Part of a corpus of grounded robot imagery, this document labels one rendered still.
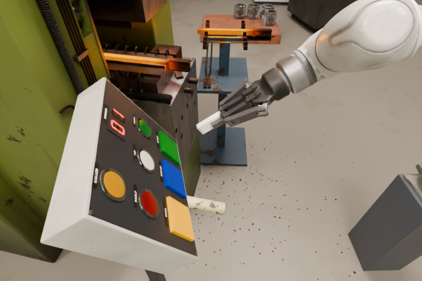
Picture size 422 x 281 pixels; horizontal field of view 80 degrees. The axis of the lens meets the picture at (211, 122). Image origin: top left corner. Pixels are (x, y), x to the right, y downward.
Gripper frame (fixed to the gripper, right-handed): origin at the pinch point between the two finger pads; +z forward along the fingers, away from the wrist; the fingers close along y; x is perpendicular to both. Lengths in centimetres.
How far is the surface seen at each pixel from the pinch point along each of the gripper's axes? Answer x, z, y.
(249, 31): -32, -29, 81
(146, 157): 10.0, 12.8, -9.7
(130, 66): 4, 23, 48
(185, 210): -1.9, 12.5, -17.7
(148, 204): 10.2, 12.8, -20.7
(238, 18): -138, -54, 310
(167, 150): 2.0, 12.5, -2.5
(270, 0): -188, -128, 397
